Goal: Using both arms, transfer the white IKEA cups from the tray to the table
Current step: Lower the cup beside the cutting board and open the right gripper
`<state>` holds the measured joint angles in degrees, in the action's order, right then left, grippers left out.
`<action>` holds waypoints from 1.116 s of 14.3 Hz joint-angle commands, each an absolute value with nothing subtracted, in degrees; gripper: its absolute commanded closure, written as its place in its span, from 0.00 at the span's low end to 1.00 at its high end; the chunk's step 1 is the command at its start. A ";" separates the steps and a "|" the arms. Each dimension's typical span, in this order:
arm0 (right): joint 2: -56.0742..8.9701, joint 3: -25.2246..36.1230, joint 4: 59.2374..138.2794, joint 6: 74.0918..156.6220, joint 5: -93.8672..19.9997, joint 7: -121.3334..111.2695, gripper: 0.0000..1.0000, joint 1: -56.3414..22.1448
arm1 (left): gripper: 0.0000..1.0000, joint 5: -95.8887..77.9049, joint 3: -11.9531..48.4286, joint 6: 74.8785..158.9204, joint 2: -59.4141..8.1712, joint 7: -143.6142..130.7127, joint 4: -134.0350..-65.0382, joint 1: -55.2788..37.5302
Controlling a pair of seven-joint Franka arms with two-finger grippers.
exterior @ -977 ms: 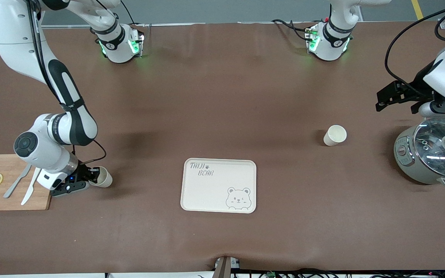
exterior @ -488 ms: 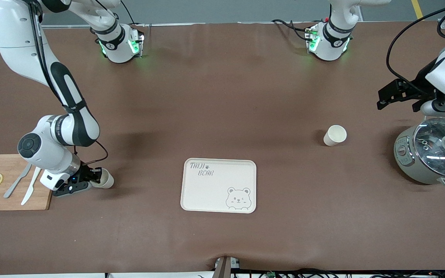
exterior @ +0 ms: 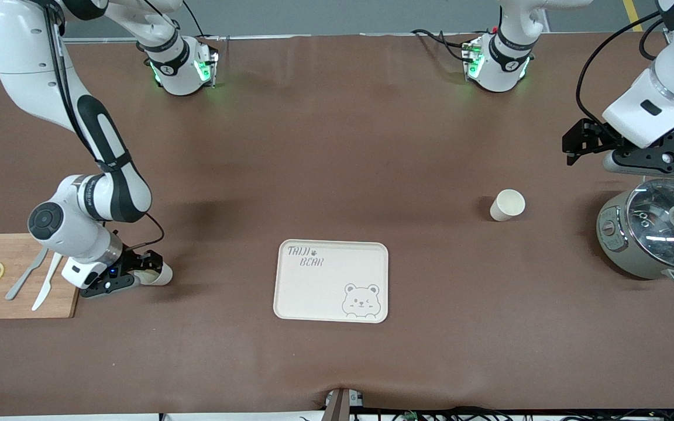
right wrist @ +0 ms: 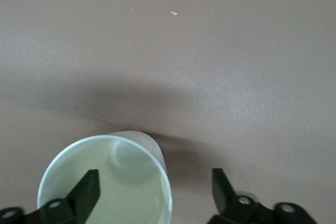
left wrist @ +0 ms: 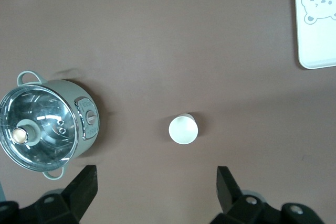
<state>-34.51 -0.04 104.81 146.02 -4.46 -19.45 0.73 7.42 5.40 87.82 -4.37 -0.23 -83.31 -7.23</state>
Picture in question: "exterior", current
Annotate left arm long black cable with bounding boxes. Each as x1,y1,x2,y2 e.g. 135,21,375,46
576,11,663,128

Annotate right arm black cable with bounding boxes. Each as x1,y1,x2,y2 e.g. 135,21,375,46
43,0,166,249

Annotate black cable bundle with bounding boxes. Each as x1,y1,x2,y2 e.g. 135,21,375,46
366,405,674,421

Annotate cream tray with bear print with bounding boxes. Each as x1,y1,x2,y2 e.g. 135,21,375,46
273,239,389,324

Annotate right base black cable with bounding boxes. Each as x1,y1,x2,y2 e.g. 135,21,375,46
181,0,207,37

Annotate white plastic knife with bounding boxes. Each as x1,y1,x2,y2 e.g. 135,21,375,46
32,252,64,312

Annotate grey plastic knife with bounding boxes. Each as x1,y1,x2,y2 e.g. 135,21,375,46
5,248,49,301

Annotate glass pot lid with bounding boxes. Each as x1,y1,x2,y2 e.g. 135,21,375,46
625,180,674,270

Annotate left arm short black cable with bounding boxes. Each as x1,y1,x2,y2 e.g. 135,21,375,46
639,19,666,63

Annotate brown table cover mat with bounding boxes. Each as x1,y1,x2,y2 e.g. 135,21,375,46
0,33,674,417

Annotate table edge clamp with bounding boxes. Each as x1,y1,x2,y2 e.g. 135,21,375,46
325,388,367,421

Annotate right black camera bracket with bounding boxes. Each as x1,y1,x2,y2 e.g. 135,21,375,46
87,270,139,292

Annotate white plastic cup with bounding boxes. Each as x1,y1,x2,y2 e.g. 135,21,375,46
137,264,173,287
489,189,527,223

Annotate left base black cables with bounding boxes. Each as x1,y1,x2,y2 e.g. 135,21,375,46
411,28,473,63

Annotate grey-green electric cooking pot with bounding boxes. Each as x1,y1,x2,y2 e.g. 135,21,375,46
596,178,674,287

